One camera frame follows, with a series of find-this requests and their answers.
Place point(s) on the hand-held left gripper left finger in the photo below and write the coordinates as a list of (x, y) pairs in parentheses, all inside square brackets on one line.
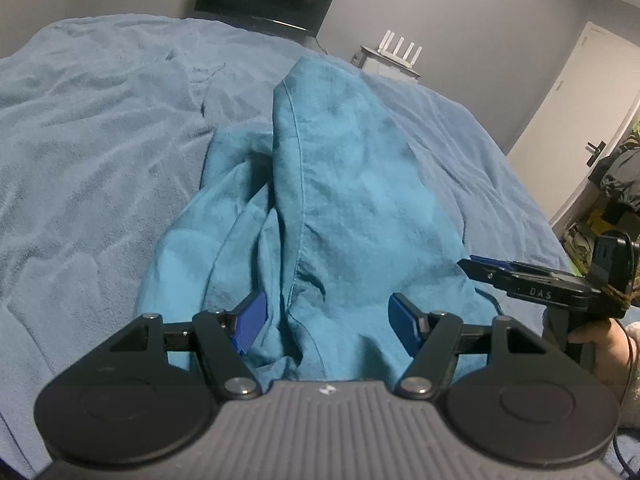
[(250, 324)]

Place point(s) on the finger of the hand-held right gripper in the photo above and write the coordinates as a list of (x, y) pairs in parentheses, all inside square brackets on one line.
[(480, 274), (492, 260)]

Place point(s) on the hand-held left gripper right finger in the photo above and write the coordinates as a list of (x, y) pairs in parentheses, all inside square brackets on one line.
[(404, 321)]

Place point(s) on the teal fleece hoodie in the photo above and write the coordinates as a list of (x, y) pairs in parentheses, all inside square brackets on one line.
[(340, 200)]

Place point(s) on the person's right hand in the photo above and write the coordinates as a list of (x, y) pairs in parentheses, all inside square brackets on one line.
[(607, 345)]

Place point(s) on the camouflage cloth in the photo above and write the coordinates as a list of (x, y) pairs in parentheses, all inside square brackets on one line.
[(580, 240)]

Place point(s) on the dark jacket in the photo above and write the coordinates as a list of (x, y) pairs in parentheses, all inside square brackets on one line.
[(620, 175)]

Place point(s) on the white door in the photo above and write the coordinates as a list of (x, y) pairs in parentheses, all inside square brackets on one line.
[(565, 125)]

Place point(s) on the blue bed blanket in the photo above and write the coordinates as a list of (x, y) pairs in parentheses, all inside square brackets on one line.
[(100, 160)]

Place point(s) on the white router with antennas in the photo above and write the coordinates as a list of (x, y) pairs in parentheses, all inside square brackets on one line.
[(397, 52)]

